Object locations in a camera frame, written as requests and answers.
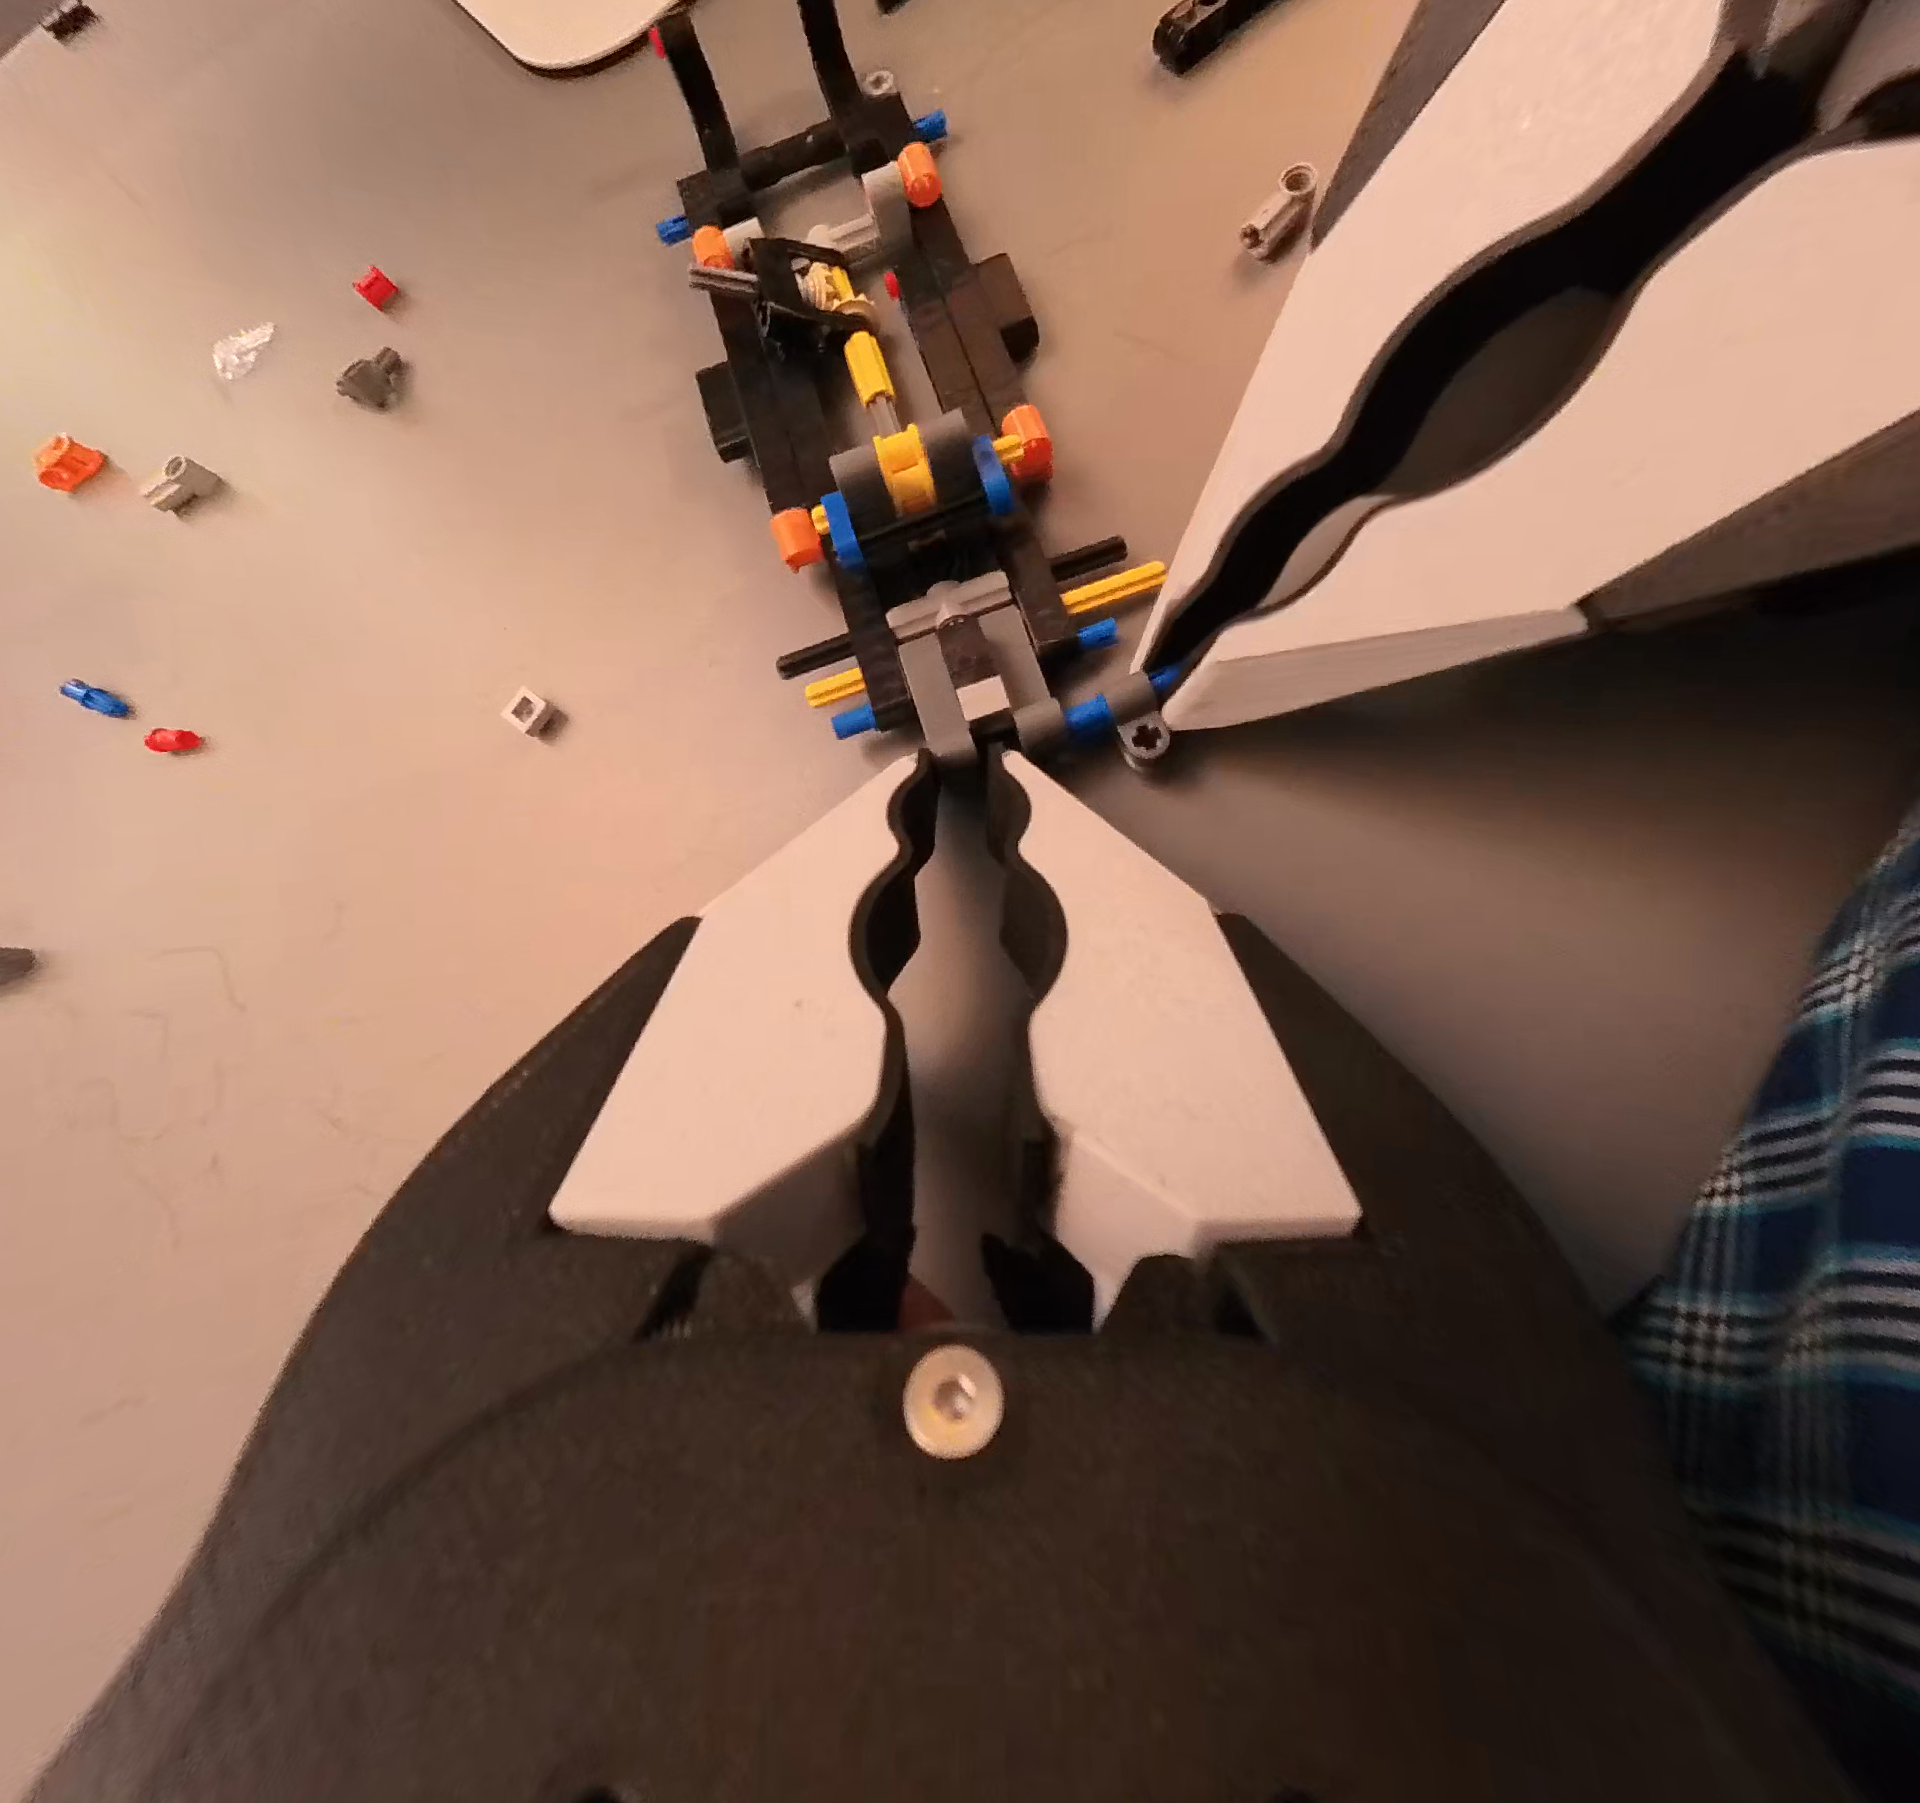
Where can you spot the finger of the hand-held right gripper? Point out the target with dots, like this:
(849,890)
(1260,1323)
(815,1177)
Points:
(1725,407)
(1501,109)

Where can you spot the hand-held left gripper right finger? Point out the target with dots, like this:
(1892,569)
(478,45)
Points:
(1199,1082)

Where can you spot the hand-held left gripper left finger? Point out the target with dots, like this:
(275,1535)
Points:
(720,1082)

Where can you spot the lego car chassis assembly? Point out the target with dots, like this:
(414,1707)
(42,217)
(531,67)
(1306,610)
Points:
(779,407)

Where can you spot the light grey lego connector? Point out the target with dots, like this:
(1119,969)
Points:
(1281,211)
(179,485)

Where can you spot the grey square lego piece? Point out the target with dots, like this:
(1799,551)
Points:
(531,713)

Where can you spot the red lego pin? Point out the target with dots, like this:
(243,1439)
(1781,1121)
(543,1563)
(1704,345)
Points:
(175,743)

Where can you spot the blue lego pin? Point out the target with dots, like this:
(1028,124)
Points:
(93,698)

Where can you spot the dark grey lego connector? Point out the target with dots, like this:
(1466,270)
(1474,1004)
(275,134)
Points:
(371,378)

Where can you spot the red lego bush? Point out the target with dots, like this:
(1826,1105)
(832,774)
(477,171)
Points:
(375,288)

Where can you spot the clear lego piece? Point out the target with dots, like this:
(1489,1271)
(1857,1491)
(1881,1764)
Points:
(246,351)

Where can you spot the orange lego connector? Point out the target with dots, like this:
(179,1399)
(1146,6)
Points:
(70,464)

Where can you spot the small black lego piece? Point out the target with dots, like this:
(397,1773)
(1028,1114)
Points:
(69,19)

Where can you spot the person in blue plaid shirt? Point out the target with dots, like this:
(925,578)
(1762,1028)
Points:
(1799,1309)

